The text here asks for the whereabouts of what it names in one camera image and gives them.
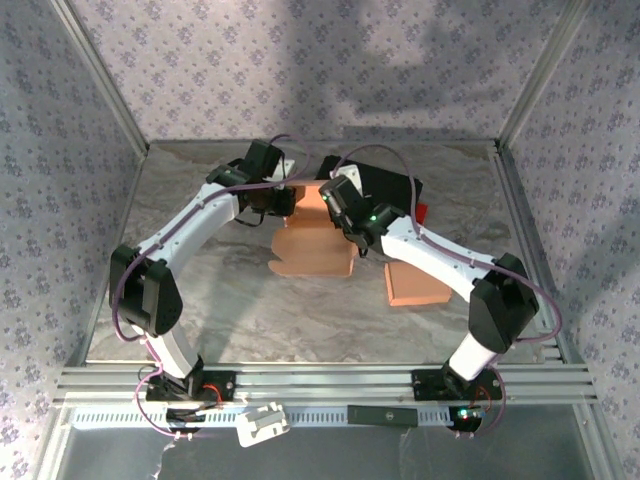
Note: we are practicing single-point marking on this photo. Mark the black connector box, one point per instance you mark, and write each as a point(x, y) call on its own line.
point(180, 415)

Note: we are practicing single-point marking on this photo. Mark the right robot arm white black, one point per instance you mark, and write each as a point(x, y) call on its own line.
point(430, 252)

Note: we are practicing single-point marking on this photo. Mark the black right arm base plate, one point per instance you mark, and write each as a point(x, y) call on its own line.
point(425, 385)

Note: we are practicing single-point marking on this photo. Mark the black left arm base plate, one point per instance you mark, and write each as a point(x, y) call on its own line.
point(225, 385)

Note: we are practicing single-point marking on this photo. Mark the small circuit board green light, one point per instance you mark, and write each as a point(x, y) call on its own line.
point(465, 417)

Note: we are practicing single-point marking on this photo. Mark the black flat bar device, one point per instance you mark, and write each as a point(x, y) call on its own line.
point(382, 415)

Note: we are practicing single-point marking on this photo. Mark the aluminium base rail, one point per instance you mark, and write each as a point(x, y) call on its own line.
point(325, 382)

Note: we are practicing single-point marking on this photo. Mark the brown cardboard box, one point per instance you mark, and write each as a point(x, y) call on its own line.
point(415, 287)
point(310, 255)

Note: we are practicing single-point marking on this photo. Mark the black case with metal latches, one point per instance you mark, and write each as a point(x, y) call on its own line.
point(390, 182)

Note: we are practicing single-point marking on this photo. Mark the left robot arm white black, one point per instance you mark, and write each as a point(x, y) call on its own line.
point(200, 220)

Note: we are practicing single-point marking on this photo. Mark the aluminium frame post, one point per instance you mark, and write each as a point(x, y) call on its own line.
point(546, 75)
point(101, 75)

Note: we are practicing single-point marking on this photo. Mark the white plastic clip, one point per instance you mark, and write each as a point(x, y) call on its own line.
point(260, 425)

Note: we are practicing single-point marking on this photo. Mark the aluminium side rail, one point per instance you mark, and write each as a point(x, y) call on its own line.
point(520, 200)
point(127, 200)

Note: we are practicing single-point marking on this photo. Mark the red block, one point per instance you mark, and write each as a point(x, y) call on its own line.
point(424, 212)

